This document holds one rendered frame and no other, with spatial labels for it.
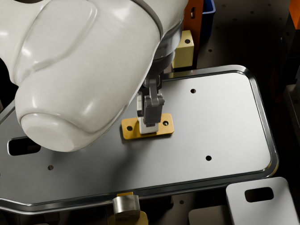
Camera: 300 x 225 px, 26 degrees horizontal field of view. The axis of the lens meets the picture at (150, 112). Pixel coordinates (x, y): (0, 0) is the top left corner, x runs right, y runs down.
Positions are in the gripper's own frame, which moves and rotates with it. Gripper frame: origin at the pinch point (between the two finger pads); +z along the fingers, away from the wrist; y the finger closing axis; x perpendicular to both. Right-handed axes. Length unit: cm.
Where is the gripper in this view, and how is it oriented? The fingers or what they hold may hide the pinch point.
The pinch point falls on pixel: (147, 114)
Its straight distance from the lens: 103.7
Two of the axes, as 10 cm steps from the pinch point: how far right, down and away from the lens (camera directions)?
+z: 0.0, 5.1, 8.6
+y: 1.6, 8.5, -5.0
